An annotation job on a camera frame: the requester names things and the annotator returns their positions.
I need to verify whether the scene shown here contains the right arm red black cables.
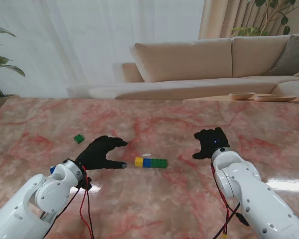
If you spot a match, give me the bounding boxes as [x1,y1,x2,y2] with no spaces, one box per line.
[211,161,250,239]

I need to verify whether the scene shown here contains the left arm red black cables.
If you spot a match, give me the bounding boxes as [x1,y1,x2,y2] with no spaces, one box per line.
[78,186,95,239]

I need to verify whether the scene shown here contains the white sheer curtain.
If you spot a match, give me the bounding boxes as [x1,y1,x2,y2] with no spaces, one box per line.
[0,0,205,98]

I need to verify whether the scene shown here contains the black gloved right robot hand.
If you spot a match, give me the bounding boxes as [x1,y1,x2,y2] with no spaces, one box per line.
[191,126,230,160]

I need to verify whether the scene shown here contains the wooden tray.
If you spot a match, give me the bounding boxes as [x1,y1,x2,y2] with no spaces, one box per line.
[254,94,298,103]

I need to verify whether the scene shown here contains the tall green leafy plant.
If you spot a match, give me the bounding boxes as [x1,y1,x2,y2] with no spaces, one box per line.
[230,0,299,38]

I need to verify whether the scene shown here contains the broad leaf potted plant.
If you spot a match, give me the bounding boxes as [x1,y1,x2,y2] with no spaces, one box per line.
[0,23,26,98]

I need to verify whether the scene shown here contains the beige sofa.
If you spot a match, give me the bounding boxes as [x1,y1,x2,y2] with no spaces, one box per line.
[66,34,299,101]

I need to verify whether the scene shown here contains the grey plant pot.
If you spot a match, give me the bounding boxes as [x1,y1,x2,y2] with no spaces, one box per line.
[0,94,20,115]

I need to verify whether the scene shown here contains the grey sofa cushion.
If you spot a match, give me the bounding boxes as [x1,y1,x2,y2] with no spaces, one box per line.
[265,34,299,76]

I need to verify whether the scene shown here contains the wooden bowl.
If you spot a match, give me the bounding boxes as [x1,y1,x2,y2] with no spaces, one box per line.
[229,92,256,101]

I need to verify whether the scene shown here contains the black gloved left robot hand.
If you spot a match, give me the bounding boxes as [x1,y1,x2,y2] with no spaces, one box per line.
[75,135,128,171]

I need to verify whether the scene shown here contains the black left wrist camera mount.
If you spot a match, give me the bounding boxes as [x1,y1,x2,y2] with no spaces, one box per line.
[79,176,92,192]

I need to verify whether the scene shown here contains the arm red black cables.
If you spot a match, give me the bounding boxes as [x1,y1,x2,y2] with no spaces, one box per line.
[211,161,250,239]
[78,186,95,239]

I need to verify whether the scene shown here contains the beige curtain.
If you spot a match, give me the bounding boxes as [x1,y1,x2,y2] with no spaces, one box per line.
[198,0,299,40]

